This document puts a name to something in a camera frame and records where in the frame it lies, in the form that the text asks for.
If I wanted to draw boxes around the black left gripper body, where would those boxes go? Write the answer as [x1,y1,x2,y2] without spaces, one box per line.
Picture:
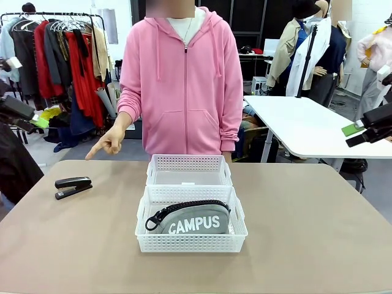
[0,94,36,126]

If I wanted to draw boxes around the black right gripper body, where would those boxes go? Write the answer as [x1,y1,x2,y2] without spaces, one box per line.
[362,102,392,131]

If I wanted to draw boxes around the grey Campus zipper pouch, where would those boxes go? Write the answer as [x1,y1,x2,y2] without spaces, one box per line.
[144,199,231,235]

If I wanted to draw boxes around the person's right forearm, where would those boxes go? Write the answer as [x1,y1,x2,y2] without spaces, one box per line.
[116,82,143,126]

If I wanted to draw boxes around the person's left forearm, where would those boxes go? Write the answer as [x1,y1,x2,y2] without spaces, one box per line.
[217,97,245,153]

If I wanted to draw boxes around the person's right hand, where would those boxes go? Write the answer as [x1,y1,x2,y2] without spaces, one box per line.
[85,113,131,161]

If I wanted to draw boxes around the yellow fabric pile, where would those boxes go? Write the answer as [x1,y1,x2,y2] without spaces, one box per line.
[40,107,63,122]

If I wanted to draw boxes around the black office chair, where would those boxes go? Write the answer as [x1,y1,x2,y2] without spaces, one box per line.
[339,158,368,194]

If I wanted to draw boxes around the dark blue hanging garment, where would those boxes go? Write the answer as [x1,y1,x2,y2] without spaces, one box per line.
[53,88,97,153]

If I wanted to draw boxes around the black fabric bulk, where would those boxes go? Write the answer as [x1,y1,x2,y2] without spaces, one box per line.
[0,121,45,213]

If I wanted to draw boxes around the white work table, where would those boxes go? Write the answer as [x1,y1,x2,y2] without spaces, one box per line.
[243,95,392,164]

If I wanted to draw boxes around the dark grey hanging coat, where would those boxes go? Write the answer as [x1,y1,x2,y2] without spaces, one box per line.
[11,21,38,97]

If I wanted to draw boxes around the red hanging jacket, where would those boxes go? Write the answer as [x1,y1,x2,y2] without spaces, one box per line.
[32,20,64,100]

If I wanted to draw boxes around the long red hanging dress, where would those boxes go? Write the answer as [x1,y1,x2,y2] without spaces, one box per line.
[64,29,107,129]

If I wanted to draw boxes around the grey hanging jacket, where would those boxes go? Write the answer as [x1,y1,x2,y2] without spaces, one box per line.
[43,26,73,87]

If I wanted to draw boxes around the mannequin in pink sweater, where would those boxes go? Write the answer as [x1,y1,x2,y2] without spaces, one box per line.
[355,24,392,123]

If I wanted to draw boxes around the light blue hanging garment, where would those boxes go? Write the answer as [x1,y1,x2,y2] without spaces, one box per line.
[0,17,20,84]

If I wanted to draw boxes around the black stapler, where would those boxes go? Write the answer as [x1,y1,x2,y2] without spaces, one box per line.
[54,176,94,201]

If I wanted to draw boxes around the rolled paper tubes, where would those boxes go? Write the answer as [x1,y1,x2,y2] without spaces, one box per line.
[94,81,121,119]

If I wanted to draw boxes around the mannequin in navy top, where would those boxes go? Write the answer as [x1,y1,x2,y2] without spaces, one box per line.
[315,20,350,108]

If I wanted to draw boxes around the black hanging scarf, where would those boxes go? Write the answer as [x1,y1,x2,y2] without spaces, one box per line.
[72,28,90,78]

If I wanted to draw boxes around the mannequin in white shirt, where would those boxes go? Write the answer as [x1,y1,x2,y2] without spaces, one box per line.
[285,15,334,99]

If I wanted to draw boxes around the black tripod pole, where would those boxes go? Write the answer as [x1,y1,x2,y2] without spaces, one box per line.
[295,23,319,99]

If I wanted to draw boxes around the beige hanging garment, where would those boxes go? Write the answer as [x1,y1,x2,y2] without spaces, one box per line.
[89,26,113,83]

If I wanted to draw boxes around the mannequin in beige coat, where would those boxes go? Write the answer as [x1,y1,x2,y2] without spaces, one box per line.
[265,0,330,91]

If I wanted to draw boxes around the white computer case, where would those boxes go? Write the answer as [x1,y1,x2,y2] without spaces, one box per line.
[251,75,268,94]

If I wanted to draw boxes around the black metal clothes rack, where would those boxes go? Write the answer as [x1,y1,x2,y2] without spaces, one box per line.
[0,11,111,92]

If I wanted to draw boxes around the white monitor back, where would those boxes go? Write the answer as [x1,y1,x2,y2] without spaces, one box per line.
[263,39,285,58]

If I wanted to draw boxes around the black bucket hat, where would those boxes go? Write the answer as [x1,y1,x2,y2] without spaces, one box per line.
[292,0,322,17]

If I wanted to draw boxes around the person in pink hoodie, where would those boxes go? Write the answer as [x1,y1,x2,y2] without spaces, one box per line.
[85,0,245,162]

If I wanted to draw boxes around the white perforated plastic basket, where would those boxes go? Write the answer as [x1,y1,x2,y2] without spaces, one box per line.
[134,184,249,254]
[145,153,234,188]

